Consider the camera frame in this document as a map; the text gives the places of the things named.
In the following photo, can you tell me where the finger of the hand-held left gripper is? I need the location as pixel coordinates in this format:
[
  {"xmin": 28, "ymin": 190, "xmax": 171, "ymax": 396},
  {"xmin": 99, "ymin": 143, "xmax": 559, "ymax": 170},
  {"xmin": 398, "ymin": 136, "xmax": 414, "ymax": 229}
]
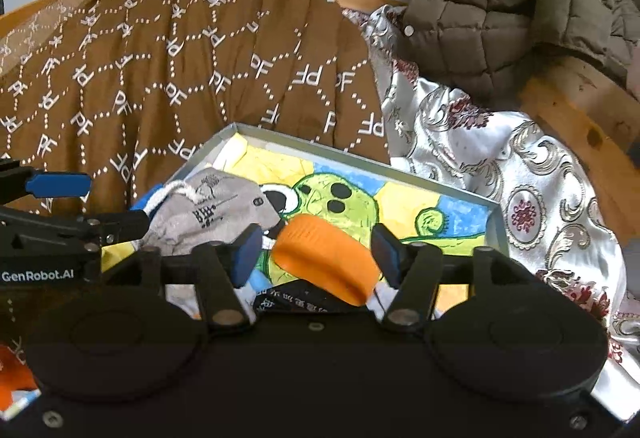
[
  {"xmin": 0, "ymin": 205, "xmax": 152, "ymax": 249},
  {"xmin": 0, "ymin": 160, "xmax": 93, "ymax": 200}
]

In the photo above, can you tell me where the silver floral quilt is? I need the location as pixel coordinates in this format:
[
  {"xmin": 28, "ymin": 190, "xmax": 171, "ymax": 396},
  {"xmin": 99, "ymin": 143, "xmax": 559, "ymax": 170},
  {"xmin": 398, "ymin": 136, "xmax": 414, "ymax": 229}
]
[{"xmin": 344, "ymin": 5, "xmax": 640, "ymax": 425}]

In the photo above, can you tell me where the black sock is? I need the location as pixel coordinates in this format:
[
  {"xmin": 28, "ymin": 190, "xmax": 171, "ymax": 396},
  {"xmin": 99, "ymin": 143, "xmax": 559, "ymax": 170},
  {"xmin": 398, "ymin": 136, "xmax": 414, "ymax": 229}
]
[{"xmin": 252, "ymin": 280, "xmax": 379, "ymax": 317}]

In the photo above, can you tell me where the metal tray with painted bottom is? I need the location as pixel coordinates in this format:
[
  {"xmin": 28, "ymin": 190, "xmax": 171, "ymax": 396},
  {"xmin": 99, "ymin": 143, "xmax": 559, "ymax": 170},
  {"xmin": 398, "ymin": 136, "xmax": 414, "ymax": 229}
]
[{"xmin": 127, "ymin": 121, "xmax": 511, "ymax": 320}]

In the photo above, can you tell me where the wooden bed frame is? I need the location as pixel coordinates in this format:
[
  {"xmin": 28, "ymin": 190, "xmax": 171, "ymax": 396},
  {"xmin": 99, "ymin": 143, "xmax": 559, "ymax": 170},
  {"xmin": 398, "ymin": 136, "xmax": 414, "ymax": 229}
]
[{"xmin": 0, "ymin": 0, "xmax": 640, "ymax": 220}]

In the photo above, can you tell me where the grey drawstring pouch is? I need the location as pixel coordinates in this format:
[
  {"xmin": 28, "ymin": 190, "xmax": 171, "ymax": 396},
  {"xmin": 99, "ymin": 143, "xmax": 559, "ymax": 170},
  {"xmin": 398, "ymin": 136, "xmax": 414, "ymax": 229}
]
[{"xmin": 132, "ymin": 167, "xmax": 282, "ymax": 260}]

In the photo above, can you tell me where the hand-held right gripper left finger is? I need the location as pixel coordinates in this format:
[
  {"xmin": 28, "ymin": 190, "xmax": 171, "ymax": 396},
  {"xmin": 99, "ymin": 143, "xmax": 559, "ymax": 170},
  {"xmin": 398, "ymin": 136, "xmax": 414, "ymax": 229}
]
[{"xmin": 114, "ymin": 223, "xmax": 264, "ymax": 332}]

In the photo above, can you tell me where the brown patterned blanket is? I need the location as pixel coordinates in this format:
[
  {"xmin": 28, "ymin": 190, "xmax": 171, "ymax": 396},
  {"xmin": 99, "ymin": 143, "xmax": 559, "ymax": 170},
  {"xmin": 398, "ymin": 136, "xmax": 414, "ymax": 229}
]
[{"xmin": 0, "ymin": 0, "xmax": 392, "ymax": 365}]

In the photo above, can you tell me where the orange silicone cup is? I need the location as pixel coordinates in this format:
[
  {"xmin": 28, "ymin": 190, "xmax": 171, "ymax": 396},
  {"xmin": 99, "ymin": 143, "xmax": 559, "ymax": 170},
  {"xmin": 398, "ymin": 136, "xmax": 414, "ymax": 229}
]
[{"xmin": 273, "ymin": 213, "xmax": 384, "ymax": 307}]

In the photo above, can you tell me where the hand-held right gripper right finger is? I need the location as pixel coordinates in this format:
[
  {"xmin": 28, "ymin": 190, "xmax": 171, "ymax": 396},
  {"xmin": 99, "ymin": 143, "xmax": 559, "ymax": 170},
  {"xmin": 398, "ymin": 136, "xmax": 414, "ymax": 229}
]
[{"xmin": 372, "ymin": 223, "xmax": 532, "ymax": 332}]

